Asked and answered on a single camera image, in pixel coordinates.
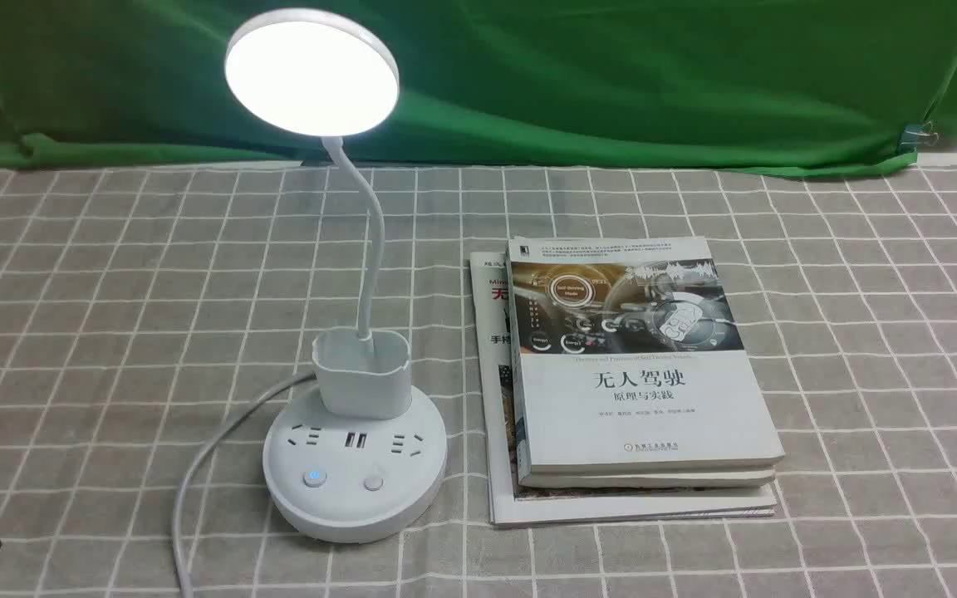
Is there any white desk lamp with sockets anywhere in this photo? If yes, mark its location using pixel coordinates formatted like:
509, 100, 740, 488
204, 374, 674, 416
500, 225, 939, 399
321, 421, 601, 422
224, 7, 448, 544

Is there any grey checked tablecloth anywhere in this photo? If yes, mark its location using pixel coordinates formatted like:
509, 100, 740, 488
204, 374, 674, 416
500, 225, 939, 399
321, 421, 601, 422
0, 168, 957, 597

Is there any large bottom book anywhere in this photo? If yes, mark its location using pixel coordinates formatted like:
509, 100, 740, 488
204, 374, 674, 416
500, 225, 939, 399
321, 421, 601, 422
469, 252, 778, 527

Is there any white top book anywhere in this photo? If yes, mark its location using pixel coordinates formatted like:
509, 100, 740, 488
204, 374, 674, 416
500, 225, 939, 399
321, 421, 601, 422
505, 236, 785, 481

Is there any green backdrop cloth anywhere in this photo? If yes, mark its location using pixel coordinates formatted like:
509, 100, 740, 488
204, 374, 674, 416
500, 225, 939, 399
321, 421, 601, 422
0, 1, 957, 178

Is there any blue binder clip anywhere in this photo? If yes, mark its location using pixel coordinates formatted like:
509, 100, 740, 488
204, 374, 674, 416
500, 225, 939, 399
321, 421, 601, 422
897, 122, 940, 153

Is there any white lamp power cable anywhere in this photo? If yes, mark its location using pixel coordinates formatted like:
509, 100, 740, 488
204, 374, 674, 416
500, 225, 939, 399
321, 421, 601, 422
172, 371, 317, 598

